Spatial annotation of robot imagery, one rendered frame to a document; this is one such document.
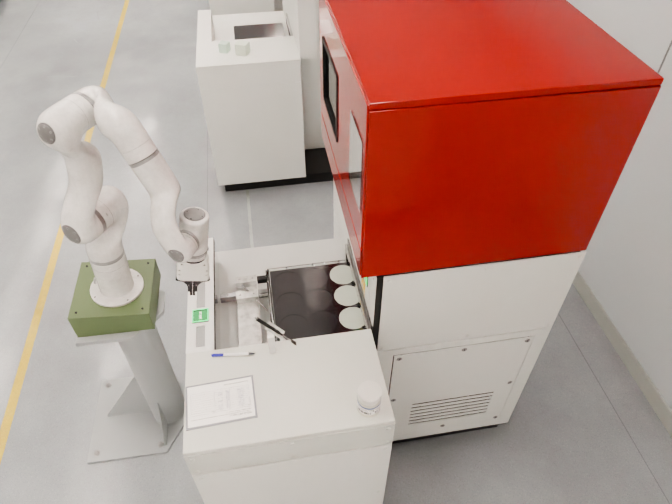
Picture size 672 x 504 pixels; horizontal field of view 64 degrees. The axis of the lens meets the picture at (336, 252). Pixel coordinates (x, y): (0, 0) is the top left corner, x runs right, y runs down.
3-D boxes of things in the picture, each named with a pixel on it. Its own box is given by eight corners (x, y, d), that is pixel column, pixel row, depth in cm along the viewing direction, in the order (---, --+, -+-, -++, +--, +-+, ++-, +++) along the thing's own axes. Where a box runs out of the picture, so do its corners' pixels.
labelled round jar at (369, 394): (377, 395, 166) (378, 378, 159) (382, 416, 161) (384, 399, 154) (354, 398, 165) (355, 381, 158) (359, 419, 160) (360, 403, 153)
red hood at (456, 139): (493, 119, 230) (529, -31, 189) (586, 250, 174) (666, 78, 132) (320, 135, 222) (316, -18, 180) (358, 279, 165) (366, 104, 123)
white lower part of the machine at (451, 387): (451, 302, 318) (477, 192, 260) (505, 431, 260) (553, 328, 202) (333, 317, 309) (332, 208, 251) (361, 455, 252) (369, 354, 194)
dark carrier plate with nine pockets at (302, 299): (355, 262, 216) (355, 260, 216) (373, 330, 192) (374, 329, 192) (269, 272, 212) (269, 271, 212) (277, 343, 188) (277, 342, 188)
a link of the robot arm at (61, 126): (121, 226, 184) (88, 256, 173) (91, 211, 185) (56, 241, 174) (103, 99, 147) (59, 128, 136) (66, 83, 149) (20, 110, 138)
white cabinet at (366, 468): (339, 346, 295) (340, 237, 238) (378, 533, 228) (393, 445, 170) (221, 362, 288) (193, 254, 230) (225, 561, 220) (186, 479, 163)
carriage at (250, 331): (257, 282, 214) (256, 277, 212) (264, 359, 189) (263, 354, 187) (237, 285, 213) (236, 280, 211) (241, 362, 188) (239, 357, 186)
